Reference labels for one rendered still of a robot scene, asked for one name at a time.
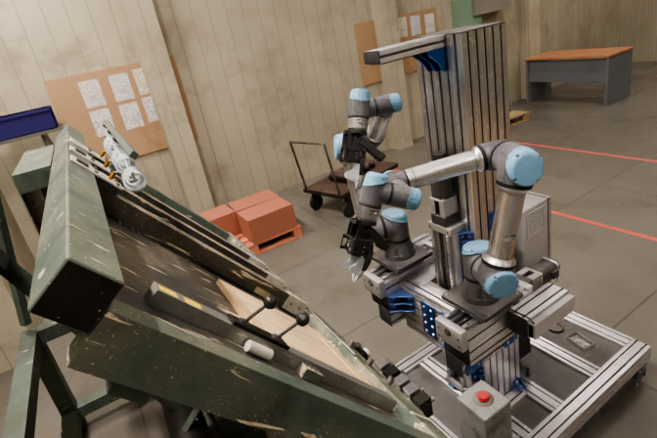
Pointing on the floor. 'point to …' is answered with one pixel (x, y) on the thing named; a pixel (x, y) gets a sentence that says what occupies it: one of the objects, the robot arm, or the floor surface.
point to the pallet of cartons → (257, 220)
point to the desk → (581, 70)
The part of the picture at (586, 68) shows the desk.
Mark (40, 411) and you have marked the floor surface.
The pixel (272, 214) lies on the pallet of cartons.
